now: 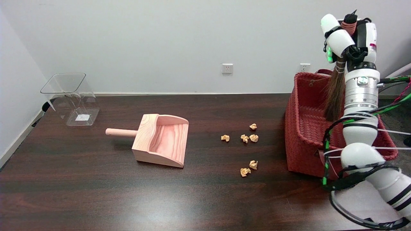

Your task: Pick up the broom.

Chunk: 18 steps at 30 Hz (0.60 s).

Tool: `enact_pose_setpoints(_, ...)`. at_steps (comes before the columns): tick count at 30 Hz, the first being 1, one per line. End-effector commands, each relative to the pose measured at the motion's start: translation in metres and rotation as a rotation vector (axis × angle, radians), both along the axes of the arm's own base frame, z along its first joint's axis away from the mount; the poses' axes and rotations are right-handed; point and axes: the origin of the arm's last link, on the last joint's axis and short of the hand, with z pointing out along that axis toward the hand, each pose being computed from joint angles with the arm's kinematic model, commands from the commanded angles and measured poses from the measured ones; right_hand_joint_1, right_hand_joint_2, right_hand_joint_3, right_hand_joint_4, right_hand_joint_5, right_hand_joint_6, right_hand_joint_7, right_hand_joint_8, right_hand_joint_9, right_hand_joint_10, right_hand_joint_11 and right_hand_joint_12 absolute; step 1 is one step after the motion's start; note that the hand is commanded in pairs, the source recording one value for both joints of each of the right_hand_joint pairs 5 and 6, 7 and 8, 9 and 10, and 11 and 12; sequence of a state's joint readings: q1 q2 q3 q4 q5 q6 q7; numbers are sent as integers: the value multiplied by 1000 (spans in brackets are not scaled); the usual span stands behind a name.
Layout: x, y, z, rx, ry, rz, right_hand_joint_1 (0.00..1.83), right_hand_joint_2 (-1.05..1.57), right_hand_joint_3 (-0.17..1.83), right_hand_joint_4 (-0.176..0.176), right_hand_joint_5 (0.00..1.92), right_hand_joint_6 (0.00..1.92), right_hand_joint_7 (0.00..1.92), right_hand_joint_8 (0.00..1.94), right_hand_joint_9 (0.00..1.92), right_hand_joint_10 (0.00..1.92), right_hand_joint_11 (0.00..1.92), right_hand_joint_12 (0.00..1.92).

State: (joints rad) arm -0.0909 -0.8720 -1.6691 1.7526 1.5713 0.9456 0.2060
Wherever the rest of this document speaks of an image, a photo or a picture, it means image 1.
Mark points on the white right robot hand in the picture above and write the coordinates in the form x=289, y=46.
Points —
x=366, y=48

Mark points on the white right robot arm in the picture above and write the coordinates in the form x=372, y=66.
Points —
x=361, y=96

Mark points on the white tube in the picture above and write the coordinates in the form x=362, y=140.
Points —
x=401, y=70

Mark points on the red woven basket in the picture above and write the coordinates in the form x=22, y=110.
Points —
x=305, y=141

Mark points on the crumpled tan paper ball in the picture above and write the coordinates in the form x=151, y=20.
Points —
x=253, y=164
x=225, y=138
x=253, y=126
x=254, y=138
x=244, y=138
x=245, y=172

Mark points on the wooden dustpan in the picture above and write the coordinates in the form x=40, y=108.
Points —
x=162, y=141

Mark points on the clear plastic bin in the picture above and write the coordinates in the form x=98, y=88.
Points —
x=72, y=96

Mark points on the white wall socket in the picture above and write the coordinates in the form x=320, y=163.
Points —
x=304, y=67
x=227, y=68

